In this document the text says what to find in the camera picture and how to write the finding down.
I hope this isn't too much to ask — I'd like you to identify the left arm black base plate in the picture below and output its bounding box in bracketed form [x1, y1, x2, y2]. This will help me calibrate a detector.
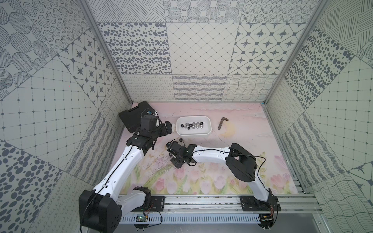
[132, 196, 165, 212]

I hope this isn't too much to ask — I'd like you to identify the white plastic storage box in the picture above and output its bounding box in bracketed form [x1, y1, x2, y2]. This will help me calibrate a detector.
[176, 116, 212, 136]

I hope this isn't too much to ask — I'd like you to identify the black hex allen key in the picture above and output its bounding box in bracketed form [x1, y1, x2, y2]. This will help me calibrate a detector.
[218, 117, 229, 130]

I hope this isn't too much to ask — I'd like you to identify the black plastic tool case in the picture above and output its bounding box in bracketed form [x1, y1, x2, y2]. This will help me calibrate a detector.
[119, 101, 151, 133]

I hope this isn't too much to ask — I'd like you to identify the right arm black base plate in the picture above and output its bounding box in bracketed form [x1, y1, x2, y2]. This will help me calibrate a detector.
[240, 195, 281, 212]

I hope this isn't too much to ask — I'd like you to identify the white slotted cable duct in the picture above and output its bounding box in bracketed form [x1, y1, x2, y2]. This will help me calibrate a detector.
[120, 213, 260, 224]

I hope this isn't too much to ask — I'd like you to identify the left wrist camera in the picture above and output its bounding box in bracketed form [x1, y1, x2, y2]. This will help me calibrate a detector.
[140, 115, 162, 133]

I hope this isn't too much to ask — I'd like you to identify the aluminium mounting rail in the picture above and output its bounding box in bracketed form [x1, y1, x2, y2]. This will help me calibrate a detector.
[122, 193, 322, 216]

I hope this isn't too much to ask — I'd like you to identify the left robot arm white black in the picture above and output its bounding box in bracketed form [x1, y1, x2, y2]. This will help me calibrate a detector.
[79, 117, 173, 233]

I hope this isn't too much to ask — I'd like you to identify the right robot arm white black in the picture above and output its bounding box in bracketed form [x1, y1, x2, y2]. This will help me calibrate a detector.
[166, 141, 271, 202]

